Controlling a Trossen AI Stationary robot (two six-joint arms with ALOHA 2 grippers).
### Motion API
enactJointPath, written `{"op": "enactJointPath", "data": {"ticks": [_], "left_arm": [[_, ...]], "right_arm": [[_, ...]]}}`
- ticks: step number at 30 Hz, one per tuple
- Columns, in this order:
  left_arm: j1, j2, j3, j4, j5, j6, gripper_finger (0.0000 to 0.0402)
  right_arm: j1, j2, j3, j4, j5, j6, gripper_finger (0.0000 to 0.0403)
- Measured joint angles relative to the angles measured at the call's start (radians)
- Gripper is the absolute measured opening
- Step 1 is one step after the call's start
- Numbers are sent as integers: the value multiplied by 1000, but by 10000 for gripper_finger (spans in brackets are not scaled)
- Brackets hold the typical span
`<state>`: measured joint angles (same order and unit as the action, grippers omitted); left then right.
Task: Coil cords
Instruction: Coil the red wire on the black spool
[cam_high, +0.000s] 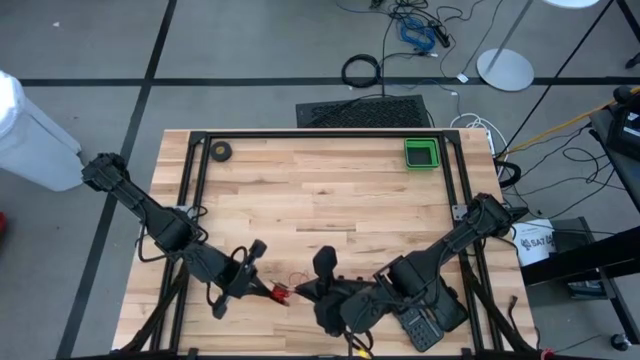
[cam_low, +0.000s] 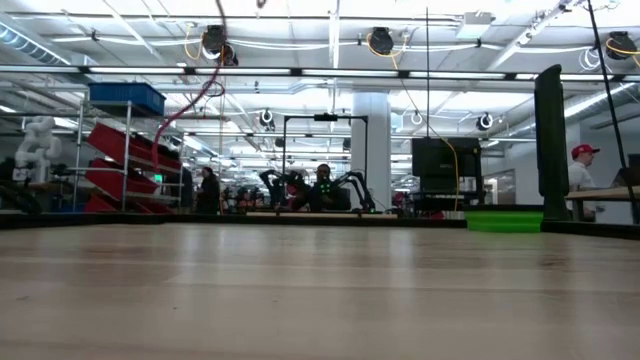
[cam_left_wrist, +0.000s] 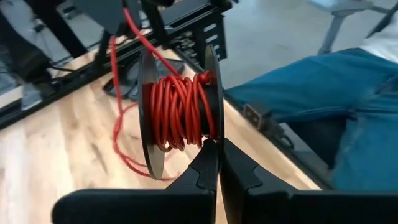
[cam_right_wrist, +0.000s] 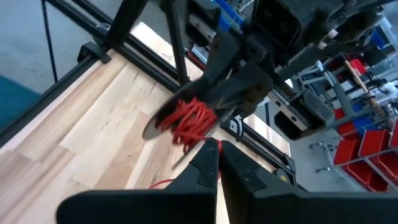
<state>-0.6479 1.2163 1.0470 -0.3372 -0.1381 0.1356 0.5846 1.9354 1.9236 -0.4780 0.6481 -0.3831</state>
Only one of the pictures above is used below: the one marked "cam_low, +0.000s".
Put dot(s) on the black background robot arm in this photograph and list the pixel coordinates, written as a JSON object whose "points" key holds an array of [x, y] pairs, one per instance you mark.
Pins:
{"points": [[357, 185], [272, 182]]}

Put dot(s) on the blue storage bin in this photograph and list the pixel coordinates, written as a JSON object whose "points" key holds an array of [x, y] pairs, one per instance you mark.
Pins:
{"points": [[125, 97]]}

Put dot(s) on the silver air duct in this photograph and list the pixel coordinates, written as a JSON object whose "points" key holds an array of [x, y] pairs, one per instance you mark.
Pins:
{"points": [[30, 47]]}

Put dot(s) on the white building column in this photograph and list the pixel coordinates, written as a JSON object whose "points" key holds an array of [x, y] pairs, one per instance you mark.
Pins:
{"points": [[371, 140]]}

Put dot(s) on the metal shelf rack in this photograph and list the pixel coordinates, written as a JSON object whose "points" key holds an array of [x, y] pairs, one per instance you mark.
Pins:
{"points": [[127, 150]]}

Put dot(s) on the person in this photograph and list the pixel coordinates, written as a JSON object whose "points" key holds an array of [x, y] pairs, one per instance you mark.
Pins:
{"points": [[186, 190], [580, 175], [209, 192], [325, 195]]}

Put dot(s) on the red shelf bin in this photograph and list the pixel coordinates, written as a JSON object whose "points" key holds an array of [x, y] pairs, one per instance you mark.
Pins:
{"points": [[100, 204], [110, 180], [110, 142]]}

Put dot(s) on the black background rig frame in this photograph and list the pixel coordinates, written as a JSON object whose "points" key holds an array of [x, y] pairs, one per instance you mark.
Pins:
{"points": [[325, 118]]}

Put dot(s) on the green plastic tray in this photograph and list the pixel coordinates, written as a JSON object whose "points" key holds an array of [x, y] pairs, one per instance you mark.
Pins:
{"points": [[502, 222]]}

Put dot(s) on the wooden top workbench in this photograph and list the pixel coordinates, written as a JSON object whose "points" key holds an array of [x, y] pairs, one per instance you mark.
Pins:
{"points": [[600, 193]]}

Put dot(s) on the black cabinet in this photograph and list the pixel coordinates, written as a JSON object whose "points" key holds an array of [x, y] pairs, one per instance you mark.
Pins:
{"points": [[445, 160]]}

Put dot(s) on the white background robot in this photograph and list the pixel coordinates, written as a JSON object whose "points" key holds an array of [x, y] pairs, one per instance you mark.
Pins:
{"points": [[37, 145]]}

